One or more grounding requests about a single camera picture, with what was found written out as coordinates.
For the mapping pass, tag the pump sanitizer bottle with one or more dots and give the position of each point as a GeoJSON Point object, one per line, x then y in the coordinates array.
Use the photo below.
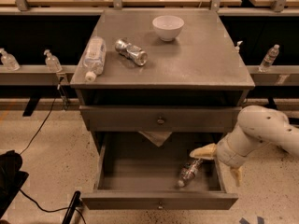
{"type": "Point", "coordinates": [52, 62]}
{"type": "Point", "coordinates": [9, 61]}

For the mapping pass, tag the crushed silver can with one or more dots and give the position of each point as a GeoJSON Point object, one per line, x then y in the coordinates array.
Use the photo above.
{"type": "Point", "coordinates": [131, 52]}

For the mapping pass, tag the clear crinkled water bottle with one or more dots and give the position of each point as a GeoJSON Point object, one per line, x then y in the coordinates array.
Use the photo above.
{"type": "Point", "coordinates": [189, 172]}

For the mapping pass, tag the black stand leg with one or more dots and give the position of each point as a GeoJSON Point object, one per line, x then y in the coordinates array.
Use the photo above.
{"type": "Point", "coordinates": [72, 207]}

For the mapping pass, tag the clear labelled water bottle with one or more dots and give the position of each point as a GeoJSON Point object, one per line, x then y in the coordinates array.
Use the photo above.
{"type": "Point", "coordinates": [94, 59]}

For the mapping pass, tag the open grey middle drawer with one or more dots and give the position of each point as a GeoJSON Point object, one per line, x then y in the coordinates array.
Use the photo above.
{"type": "Point", "coordinates": [133, 173]}

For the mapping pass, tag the closed grey top drawer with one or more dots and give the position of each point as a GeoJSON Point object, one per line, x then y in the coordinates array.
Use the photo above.
{"type": "Point", "coordinates": [154, 118]}

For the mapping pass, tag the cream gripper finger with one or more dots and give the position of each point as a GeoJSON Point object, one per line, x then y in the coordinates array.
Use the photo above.
{"type": "Point", "coordinates": [207, 152]}
{"type": "Point", "coordinates": [237, 175]}

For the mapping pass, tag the black object bottom left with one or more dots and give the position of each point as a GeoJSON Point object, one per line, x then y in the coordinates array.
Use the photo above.
{"type": "Point", "coordinates": [11, 178]}

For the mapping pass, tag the left pump sanitizer bottle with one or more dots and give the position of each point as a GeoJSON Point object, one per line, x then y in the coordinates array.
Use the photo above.
{"type": "Point", "coordinates": [9, 61]}

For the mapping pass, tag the upright clear water bottle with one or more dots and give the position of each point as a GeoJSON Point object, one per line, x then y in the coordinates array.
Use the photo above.
{"type": "Point", "coordinates": [269, 58]}

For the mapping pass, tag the white bowl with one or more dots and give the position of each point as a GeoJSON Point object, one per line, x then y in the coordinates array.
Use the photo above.
{"type": "Point", "coordinates": [168, 27]}

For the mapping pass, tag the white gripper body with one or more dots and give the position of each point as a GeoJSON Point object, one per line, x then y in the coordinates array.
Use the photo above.
{"type": "Point", "coordinates": [224, 153]}

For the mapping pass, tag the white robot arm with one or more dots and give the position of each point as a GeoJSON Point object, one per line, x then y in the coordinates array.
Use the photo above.
{"type": "Point", "coordinates": [256, 126]}

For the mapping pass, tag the small pump bottle behind cabinet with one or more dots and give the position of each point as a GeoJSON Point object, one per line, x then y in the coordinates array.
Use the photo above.
{"type": "Point", "coordinates": [238, 44]}

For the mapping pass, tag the white paper under drawer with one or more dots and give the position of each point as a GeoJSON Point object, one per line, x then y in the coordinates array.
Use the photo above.
{"type": "Point", "coordinates": [157, 138]}

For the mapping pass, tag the grey drawer cabinet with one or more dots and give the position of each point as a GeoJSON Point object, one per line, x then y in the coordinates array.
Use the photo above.
{"type": "Point", "coordinates": [200, 67]}

